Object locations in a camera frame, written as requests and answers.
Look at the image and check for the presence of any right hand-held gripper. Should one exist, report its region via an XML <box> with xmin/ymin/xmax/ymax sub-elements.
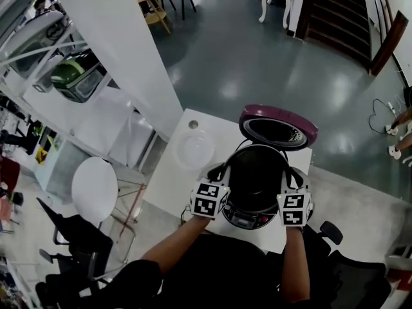
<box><xmin>276</xmin><ymin>164</ymin><xmax>315</xmax><ymax>228</ymax></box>

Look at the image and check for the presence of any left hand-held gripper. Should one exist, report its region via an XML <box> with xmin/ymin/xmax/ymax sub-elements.
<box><xmin>189</xmin><ymin>161</ymin><xmax>232</xmax><ymax>221</ymax></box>

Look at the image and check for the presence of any white steamer tray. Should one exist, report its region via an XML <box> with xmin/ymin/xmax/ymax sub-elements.
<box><xmin>175</xmin><ymin>130</ymin><xmax>216</xmax><ymax>171</ymax></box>

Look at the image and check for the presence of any black pot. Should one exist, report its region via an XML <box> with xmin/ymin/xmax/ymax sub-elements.
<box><xmin>227</xmin><ymin>145</ymin><xmax>286</xmax><ymax>211</ymax></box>

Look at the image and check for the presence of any person's left forearm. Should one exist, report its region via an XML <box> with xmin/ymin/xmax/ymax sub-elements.
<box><xmin>141</xmin><ymin>216</ymin><xmax>210</xmax><ymax>275</ymax></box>

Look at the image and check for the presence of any person's right forearm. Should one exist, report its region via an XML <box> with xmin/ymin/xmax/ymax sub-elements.
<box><xmin>283</xmin><ymin>225</ymin><xmax>312</xmax><ymax>302</ymax></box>

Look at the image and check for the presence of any maroon rice cooker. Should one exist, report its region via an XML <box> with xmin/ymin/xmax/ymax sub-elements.
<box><xmin>220</xmin><ymin>104</ymin><xmax>319</xmax><ymax>230</ymax></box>

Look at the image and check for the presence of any person's black shirt torso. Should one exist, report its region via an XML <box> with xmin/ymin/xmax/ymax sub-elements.
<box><xmin>106</xmin><ymin>233</ymin><xmax>326</xmax><ymax>309</ymax></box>

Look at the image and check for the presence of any black mesh office chair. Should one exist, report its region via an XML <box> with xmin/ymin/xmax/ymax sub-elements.
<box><xmin>267</xmin><ymin>220</ymin><xmax>392</xmax><ymax>309</ymax></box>

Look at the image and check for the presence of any white round table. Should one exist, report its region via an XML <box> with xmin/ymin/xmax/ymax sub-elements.
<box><xmin>71</xmin><ymin>156</ymin><xmax>145</xmax><ymax>231</ymax></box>

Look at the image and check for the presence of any white metal shelving rack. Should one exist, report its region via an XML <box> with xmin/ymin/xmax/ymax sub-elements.
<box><xmin>0</xmin><ymin>0</ymin><xmax>168</xmax><ymax>186</ymax></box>

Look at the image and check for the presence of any dark wooden staircase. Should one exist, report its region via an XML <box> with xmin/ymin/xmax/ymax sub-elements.
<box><xmin>295</xmin><ymin>0</ymin><xmax>373</xmax><ymax>70</ymax></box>

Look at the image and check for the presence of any white square pillar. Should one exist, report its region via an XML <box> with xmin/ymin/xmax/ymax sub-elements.
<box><xmin>48</xmin><ymin>0</ymin><xmax>184</xmax><ymax>141</ymax></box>

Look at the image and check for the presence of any green black appliance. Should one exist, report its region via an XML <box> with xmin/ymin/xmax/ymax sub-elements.
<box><xmin>51</xmin><ymin>51</ymin><xmax>107</xmax><ymax>104</ymax></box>

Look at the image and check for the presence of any black floor cable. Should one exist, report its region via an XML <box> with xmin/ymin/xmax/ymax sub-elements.
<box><xmin>368</xmin><ymin>98</ymin><xmax>395</xmax><ymax>135</ymax></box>

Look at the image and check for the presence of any brown wooden newel post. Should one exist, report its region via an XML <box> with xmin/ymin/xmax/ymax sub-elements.
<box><xmin>369</xmin><ymin>10</ymin><xmax>409</xmax><ymax>77</ymax></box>

